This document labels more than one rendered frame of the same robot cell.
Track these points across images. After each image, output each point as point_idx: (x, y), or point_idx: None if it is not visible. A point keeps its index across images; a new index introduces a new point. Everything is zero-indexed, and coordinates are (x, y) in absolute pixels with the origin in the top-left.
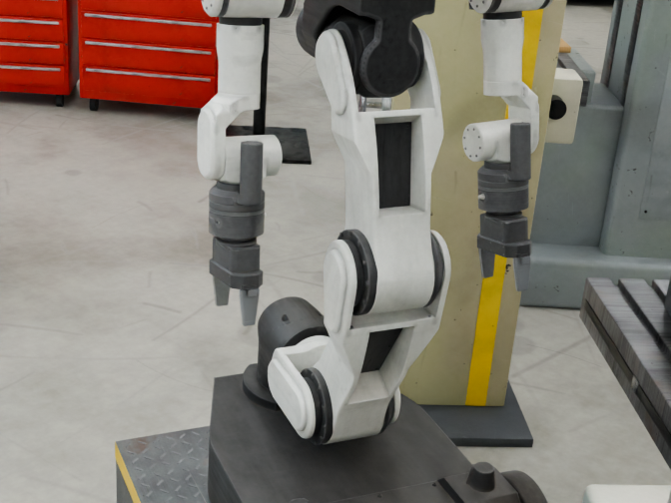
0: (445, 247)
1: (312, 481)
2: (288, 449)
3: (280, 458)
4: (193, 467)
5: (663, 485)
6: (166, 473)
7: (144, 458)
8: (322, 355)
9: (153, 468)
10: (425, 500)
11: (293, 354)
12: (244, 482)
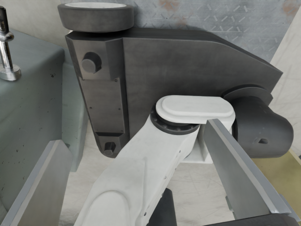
0: None
1: (149, 85)
2: (183, 84)
3: (177, 77)
4: (244, 35)
5: None
6: (251, 16)
7: (275, 6)
8: (179, 146)
9: (261, 9)
10: (111, 123)
11: None
12: (163, 47)
